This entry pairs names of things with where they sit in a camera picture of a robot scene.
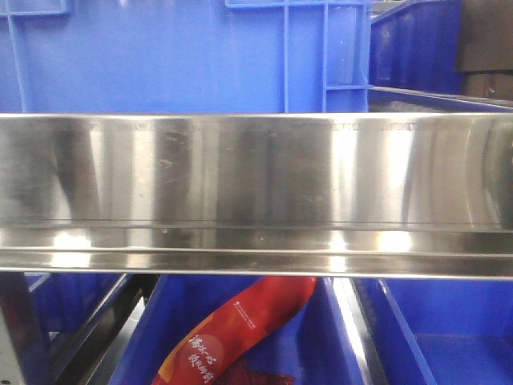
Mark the blue bin lower right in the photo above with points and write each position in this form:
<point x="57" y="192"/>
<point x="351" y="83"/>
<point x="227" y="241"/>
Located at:
<point x="440" y="331"/>

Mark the blue bin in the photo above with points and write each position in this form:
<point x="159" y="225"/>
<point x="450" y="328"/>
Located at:
<point x="414" y="46"/>
<point x="313" y="347"/>
<point x="440" y="331"/>

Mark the blue bin lower middle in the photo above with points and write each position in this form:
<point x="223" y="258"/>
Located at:
<point x="313" y="347"/>

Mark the stainless steel shelf rail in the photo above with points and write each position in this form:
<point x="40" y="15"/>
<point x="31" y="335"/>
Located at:
<point x="413" y="195"/>

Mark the red snack bag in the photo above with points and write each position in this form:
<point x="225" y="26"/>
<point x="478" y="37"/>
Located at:
<point x="211" y="347"/>

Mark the large blue bin upper shelf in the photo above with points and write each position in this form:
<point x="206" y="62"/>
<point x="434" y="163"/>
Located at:
<point x="185" y="56"/>

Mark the blue bin upper right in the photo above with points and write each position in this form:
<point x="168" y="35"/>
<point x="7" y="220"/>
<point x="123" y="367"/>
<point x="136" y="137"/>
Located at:
<point x="414" y="46"/>

